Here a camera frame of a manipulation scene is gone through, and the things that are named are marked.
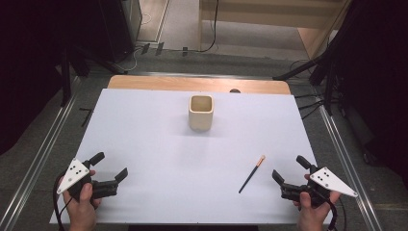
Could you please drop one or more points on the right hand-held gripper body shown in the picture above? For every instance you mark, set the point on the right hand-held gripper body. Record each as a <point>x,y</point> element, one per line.
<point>330,182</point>

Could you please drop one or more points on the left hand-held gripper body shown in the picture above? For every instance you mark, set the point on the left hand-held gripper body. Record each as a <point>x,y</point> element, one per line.
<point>74,175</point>

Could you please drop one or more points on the person's left hand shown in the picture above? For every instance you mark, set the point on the person's left hand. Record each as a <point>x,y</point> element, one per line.
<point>82,205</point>

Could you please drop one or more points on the person's right hand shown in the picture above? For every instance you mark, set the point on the person's right hand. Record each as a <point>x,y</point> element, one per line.
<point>311,212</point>

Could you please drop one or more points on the dark pen with orange tip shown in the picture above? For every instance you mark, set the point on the dark pen with orange tip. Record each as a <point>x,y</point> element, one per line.
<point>252,174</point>

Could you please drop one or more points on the white table mat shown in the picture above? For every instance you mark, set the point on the white table mat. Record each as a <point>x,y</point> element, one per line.
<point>179,154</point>

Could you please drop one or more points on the black metal stand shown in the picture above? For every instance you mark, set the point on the black metal stand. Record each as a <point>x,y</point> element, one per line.
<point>328,80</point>

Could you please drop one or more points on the small dark round table fitting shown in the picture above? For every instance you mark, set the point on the small dark round table fitting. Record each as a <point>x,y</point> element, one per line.
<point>235,90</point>

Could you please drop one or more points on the cream square cup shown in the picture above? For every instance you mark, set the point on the cream square cup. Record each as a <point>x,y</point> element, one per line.
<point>200,112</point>

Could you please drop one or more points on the dark curtain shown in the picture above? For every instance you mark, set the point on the dark curtain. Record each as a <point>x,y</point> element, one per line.
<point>29,64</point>
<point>381,80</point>

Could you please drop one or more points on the black cabinet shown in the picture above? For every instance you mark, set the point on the black cabinet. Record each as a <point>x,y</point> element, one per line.
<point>119,29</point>

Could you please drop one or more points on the light wooden shelf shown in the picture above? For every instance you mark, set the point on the light wooden shelf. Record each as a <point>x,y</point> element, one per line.
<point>272,14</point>

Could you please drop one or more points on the metal floor rail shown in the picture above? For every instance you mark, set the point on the metal floor rail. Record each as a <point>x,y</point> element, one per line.
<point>38,154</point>
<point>349,170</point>

